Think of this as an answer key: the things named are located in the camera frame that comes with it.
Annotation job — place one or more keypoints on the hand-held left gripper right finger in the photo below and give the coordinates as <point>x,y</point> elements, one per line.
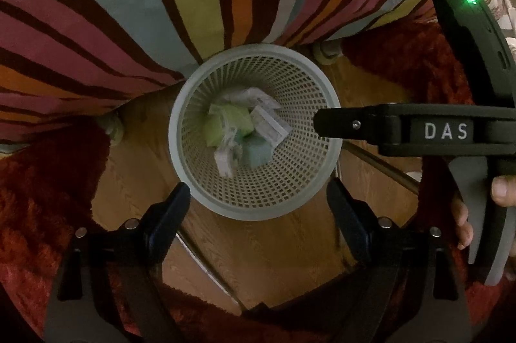
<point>346,210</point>

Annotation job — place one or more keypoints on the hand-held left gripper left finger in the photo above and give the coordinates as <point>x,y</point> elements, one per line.
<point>173,206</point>

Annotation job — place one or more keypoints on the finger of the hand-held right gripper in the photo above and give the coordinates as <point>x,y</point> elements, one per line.
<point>342,122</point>

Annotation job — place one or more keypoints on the grey mesh wastebasket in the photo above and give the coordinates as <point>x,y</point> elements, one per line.
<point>290,186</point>

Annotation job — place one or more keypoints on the small white box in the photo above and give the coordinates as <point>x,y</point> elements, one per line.
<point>271,125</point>

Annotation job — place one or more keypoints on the clear plastic wrapper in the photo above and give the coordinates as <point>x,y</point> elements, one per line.
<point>226,157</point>

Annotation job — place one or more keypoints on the teal and white box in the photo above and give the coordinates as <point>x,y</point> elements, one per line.
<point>256,154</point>

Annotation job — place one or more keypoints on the white plastic packet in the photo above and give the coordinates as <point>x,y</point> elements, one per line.
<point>250,98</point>

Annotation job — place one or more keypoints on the person's right hand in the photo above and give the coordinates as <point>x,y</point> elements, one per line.
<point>506,192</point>

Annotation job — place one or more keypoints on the round bed foot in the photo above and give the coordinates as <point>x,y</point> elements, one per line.
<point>114,129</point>
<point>327,53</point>

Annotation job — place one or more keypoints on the metal floor strip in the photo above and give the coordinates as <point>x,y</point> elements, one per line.
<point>209,266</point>

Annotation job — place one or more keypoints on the red shaggy rug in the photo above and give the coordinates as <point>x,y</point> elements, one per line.
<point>36,206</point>

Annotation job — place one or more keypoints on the striped bedspread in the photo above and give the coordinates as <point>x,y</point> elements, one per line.
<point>121,4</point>

